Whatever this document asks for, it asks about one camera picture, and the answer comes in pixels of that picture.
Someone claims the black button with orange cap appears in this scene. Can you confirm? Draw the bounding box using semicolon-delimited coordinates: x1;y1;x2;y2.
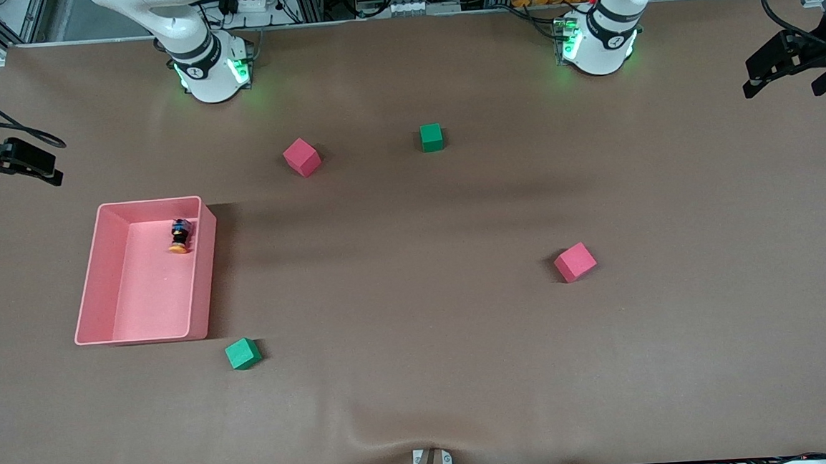
166;218;195;256

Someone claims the white terminal block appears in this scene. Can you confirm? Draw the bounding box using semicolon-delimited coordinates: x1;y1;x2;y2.
354;0;462;19

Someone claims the brown table cover mat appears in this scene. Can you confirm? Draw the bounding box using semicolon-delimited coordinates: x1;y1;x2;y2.
0;0;826;464

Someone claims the pink foam cube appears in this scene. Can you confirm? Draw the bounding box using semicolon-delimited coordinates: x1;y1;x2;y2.
282;137;324;180
552;241;600;285

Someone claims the pink plastic tray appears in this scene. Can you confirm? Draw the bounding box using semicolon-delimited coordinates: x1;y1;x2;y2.
66;195;225;349

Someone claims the green foam cube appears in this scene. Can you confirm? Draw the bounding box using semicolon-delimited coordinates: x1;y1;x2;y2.
419;122;445;153
224;336;263;372

